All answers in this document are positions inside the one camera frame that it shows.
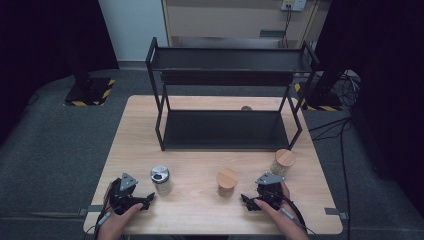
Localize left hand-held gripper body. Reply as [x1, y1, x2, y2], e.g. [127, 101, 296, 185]
[109, 172, 148, 214]

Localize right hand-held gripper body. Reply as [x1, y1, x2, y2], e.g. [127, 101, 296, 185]
[254, 171, 286, 211]

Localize glass jar with metal lid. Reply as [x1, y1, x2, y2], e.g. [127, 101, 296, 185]
[149, 164, 174, 197]

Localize wooden-lid jar of reddish spice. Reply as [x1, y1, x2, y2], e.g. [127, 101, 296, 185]
[216, 167, 240, 198]

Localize wooden-lid jar of pale grains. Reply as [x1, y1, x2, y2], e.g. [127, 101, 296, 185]
[270, 148, 297, 178]

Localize black two-tier metal rack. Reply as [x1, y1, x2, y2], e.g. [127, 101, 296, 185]
[145, 36, 321, 152]

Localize person's left hand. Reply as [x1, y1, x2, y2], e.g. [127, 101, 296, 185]
[97, 203, 144, 240]

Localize person's right hand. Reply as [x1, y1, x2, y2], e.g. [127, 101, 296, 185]
[254, 182, 309, 236]

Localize black stand with striped base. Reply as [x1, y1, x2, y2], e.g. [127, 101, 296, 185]
[294, 59, 344, 112]
[63, 49, 116, 107]

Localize black curtain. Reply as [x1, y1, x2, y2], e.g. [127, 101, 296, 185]
[0, 0, 120, 146]
[314, 0, 424, 209]

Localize beige wooden cabinet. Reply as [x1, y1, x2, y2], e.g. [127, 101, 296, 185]
[161, 0, 332, 48]

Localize left hand-held gripper cable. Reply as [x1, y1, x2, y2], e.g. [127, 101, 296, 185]
[94, 209, 114, 240]

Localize hand-held gripper cable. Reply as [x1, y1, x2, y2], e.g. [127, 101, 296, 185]
[266, 190, 318, 240]
[94, 209, 114, 240]

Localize right hand-held gripper cable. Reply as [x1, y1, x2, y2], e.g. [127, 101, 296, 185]
[266, 190, 318, 240]

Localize grey table edge bracket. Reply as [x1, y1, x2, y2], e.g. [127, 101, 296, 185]
[78, 204, 104, 216]
[324, 207, 350, 221]

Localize long black floor cable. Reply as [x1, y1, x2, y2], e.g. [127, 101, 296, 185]
[308, 116, 353, 240]

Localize bundle of floor cables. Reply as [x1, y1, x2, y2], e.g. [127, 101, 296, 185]
[335, 69, 363, 108]

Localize black socket cables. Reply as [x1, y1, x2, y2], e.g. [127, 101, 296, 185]
[280, 8, 294, 48]

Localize white wall socket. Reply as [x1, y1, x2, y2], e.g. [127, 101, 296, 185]
[280, 0, 307, 12]

